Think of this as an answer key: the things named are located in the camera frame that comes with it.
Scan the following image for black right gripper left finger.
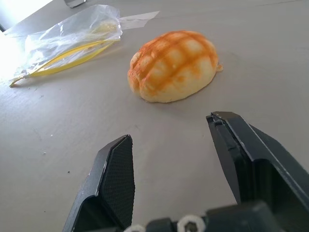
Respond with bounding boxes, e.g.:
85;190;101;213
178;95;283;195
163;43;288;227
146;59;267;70
62;134;135;232

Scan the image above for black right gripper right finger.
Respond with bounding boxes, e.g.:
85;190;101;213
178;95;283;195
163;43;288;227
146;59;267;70
206;111;309;232

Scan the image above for golden scored bread bun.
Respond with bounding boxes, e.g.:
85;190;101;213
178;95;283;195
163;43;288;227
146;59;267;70
127;30;224;103

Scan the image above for clear plastic bag yellow zip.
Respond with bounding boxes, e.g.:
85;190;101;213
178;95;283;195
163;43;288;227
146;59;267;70
4;4;121;88

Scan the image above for grey metal object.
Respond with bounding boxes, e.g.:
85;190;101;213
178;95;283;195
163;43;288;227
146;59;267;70
64;0;86;9

